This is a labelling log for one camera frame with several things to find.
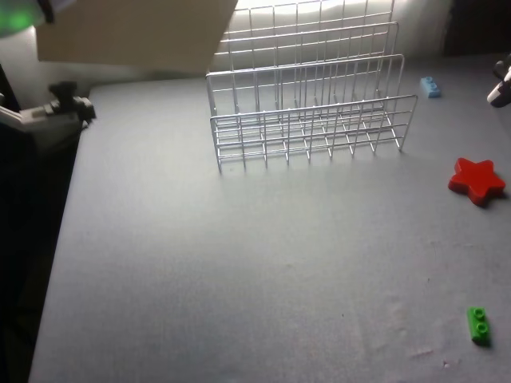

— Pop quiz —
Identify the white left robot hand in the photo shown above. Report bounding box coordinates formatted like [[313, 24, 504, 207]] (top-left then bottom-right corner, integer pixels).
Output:
[[0, 0, 55, 40]]

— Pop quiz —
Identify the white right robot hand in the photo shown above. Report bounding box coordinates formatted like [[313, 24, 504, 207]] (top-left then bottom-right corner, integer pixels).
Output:
[[486, 55, 511, 109]]

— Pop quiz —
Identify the tan book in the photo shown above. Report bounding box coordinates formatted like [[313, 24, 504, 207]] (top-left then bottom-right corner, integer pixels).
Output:
[[35, 0, 240, 77]]

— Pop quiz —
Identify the blue toy brick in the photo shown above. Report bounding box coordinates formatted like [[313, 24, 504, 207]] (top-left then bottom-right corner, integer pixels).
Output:
[[418, 75, 444, 100]]

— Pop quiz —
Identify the red star block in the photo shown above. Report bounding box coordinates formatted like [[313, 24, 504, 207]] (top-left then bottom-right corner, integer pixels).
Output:
[[447, 156, 506, 209]]

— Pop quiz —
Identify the green toy brick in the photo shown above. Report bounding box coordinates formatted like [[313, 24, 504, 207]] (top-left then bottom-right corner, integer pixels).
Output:
[[466, 306, 492, 346]]

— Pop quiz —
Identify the metal wire rack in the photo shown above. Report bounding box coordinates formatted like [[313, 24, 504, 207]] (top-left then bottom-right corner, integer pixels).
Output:
[[204, 0, 420, 174]]

